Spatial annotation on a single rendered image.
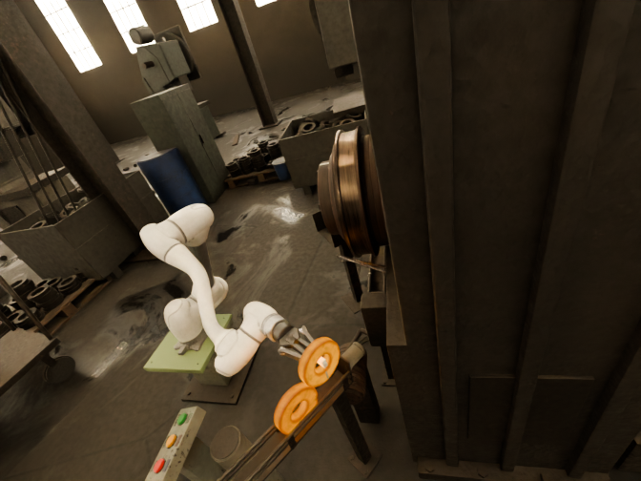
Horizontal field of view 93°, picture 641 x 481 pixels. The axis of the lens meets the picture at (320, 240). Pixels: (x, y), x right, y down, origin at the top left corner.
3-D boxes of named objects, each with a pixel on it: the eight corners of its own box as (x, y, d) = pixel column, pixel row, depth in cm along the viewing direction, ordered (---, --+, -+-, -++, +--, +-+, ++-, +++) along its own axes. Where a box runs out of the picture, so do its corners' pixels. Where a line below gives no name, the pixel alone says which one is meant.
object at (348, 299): (360, 281, 236) (340, 201, 196) (379, 301, 215) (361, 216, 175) (338, 293, 232) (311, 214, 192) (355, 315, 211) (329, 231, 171)
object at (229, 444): (288, 474, 144) (244, 425, 115) (280, 507, 135) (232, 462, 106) (265, 471, 148) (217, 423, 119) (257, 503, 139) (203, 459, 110)
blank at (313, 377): (334, 331, 96) (327, 326, 99) (299, 365, 88) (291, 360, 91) (343, 363, 104) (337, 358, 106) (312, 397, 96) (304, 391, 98)
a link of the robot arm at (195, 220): (189, 307, 187) (215, 283, 201) (208, 321, 182) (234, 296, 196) (155, 214, 132) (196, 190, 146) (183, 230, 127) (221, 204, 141)
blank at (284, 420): (319, 378, 97) (312, 372, 99) (279, 406, 86) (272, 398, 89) (318, 415, 102) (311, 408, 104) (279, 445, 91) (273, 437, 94)
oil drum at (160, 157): (216, 196, 469) (186, 139, 419) (196, 216, 422) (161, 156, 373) (184, 200, 486) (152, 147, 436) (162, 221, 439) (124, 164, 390)
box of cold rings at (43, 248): (125, 230, 452) (85, 177, 404) (175, 223, 423) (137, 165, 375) (52, 290, 358) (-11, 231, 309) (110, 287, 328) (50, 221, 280)
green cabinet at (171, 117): (189, 206, 459) (129, 103, 375) (210, 185, 514) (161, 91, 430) (217, 202, 445) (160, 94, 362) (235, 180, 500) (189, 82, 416)
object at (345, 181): (378, 212, 143) (360, 110, 117) (376, 283, 107) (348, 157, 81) (364, 214, 145) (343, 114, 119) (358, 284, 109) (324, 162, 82)
